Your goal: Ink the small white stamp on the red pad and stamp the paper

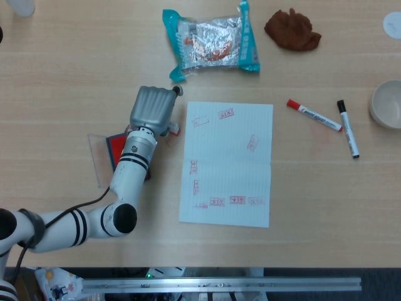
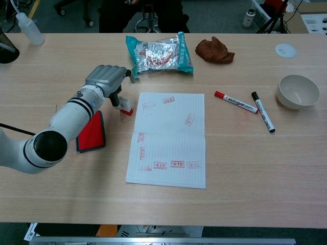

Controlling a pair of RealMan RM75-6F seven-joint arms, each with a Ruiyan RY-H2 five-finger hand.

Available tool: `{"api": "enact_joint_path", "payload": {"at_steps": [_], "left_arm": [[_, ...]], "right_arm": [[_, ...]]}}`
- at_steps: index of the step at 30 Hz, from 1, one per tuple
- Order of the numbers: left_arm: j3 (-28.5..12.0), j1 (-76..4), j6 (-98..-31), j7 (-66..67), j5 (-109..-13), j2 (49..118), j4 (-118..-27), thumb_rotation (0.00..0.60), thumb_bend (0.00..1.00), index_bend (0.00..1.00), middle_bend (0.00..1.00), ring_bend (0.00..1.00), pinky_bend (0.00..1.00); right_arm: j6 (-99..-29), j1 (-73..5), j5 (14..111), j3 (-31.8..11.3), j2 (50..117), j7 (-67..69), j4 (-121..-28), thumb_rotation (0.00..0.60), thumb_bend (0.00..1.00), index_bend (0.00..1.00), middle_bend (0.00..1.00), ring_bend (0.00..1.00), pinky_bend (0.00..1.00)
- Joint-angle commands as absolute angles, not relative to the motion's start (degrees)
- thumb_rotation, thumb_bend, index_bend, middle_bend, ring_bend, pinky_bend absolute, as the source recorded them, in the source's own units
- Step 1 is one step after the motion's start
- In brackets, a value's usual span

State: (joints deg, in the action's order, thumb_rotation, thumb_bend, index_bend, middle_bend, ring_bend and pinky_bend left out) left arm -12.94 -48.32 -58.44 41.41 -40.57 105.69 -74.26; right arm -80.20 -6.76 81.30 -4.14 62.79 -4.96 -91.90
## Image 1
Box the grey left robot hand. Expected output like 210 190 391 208
128 85 185 137

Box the red ink pad clear lid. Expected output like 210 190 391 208
87 132 152 189

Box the teal foil snack bag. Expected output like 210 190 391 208
161 0 261 84

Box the white lined paper sheet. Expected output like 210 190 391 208
178 100 274 229

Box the brown crumpled cloth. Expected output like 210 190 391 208
263 7 323 53

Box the red whiteboard marker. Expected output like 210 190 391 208
286 98 344 133

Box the white device with green light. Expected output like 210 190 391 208
146 267 187 280

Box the clear plastic cup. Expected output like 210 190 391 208
5 0 36 18

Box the black whiteboard marker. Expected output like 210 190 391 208
336 99 361 159

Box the white printed plastic bag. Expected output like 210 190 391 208
33 267 84 301

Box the beige bowl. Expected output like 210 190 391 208
368 79 401 130

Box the white round lid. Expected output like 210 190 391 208
382 11 401 41

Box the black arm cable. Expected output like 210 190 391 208
12 185 112 285

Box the aluminium rail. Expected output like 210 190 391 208
81 276 363 294

